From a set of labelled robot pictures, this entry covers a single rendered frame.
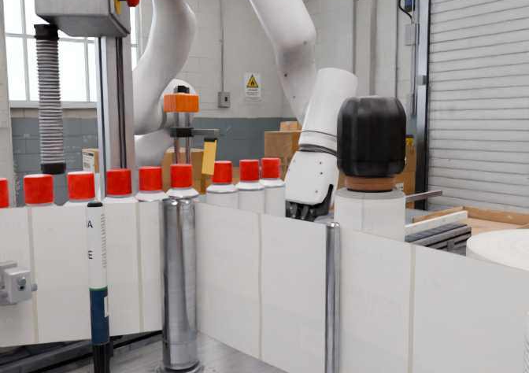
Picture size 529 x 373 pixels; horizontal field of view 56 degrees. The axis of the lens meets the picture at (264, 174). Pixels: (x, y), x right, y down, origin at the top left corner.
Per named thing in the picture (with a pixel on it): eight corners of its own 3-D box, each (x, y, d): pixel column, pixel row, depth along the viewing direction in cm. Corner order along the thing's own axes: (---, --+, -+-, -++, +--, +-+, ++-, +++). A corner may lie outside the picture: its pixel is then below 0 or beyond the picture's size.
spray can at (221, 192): (216, 292, 79) (213, 163, 77) (202, 282, 84) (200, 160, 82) (245, 286, 82) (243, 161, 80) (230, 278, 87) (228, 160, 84)
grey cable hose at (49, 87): (45, 175, 70) (37, 22, 68) (37, 174, 73) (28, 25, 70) (70, 174, 72) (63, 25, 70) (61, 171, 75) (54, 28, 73)
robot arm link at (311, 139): (290, 131, 97) (286, 145, 96) (325, 131, 90) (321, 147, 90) (318, 144, 102) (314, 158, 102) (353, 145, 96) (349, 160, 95)
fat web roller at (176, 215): (173, 384, 52) (168, 204, 50) (151, 367, 55) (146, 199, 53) (209, 369, 55) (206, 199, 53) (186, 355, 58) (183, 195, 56)
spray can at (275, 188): (273, 278, 86) (273, 160, 84) (250, 273, 89) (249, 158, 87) (291, 271, 90) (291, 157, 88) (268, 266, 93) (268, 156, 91)
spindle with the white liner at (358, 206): (375, 361, 56) (380, 93, 53) (316, 336, 63) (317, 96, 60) (418, 338, 62) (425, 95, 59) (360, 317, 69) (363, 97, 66)
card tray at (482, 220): (504, 248, 125) (504, 232, 125) (412, 231, 145) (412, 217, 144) (548, 230, 145) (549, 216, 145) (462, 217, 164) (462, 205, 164)
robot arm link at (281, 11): (239, 16, 107) (303, 144, 107) (251, -17, 91) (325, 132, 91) (276, 1, 109) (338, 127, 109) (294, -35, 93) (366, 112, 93)
